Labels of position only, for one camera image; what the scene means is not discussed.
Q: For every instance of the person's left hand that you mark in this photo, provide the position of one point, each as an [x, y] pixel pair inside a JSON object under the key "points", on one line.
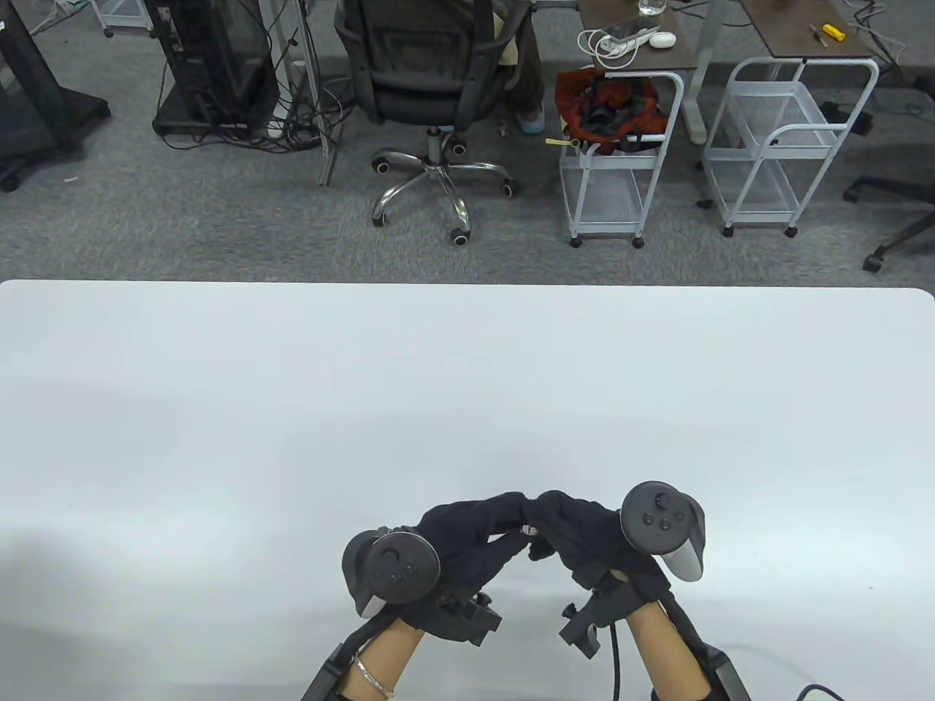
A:
{"points": [[471, 537]]}

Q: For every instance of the person's right hand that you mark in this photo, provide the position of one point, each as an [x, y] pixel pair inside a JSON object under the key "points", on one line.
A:
{"points": [[577, 533]]}

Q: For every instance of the person's right forearm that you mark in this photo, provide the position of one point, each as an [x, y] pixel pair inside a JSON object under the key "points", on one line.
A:
{"points": [[661, 653]]}

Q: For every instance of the black forearm sensor box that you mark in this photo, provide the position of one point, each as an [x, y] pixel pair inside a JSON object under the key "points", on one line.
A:
{"points": [[723, 675], [325, 679]]}

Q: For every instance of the person's left forearm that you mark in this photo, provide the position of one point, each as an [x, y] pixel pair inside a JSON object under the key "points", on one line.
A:
{"points": [[387, 657]]}

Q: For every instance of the black VR controller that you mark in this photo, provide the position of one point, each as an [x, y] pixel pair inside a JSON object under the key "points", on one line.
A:
{"points": [[661, 518], [398, 566]]}

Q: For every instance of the white cart holding bag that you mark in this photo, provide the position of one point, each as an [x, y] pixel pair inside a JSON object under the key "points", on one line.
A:
{"points": [[606, 193]]}

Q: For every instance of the red bag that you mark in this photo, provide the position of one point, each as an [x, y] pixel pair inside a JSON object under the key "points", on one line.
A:
{"points": [[577, 95]]}

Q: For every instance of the black chair base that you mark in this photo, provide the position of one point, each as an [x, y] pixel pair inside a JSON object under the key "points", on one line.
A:
{"points": [[906, 234]]}

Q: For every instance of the black mesh office chair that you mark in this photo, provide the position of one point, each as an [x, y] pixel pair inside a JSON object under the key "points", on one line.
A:
{"points": [[416, 95]]}

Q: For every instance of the white desk leg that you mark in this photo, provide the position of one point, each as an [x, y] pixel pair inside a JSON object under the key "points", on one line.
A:
{"points": [[697, 95]]}

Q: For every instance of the brown desk with power strip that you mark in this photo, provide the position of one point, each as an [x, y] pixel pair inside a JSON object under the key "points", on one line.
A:
{"points": [[679, 55]]}

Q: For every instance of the black power adapter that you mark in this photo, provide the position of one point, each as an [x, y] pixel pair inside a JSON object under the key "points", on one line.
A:
{"points": [[847, 117]]}

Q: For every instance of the white power strip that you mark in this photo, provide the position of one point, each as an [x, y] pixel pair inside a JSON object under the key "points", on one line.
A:
{"points": [[628, 36]]}

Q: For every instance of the white round puck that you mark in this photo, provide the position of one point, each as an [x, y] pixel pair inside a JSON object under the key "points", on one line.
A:
{"points": [[662, 39]]}

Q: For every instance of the clear drinking glass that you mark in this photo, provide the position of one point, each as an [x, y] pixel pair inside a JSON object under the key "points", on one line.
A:
{"points": [[651, 7]]}

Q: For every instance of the brown desk with tools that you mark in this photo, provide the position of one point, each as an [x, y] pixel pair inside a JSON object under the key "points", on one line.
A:
{"points": [[789, 33]]}

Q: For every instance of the black computer tower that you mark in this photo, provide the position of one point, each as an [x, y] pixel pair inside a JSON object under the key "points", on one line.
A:
{"points": [[212, 58]]}

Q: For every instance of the small thin screwdriver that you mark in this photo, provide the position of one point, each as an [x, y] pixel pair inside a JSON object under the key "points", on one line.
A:
{"points": [[818, 35]]}

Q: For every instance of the black rolling stand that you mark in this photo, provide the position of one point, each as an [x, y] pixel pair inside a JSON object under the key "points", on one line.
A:
{"points": [[36, 95]]}

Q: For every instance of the small white cart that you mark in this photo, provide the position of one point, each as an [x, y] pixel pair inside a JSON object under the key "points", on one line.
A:
{"points": [[109, 14]]}

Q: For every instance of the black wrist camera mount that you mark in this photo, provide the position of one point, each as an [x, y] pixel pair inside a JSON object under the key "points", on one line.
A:
{"points": [[592, 624], [471, 619]]}

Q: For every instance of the silver metal frame post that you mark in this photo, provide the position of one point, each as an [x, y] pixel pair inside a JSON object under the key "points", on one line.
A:
{"points": [[321, 146]]}

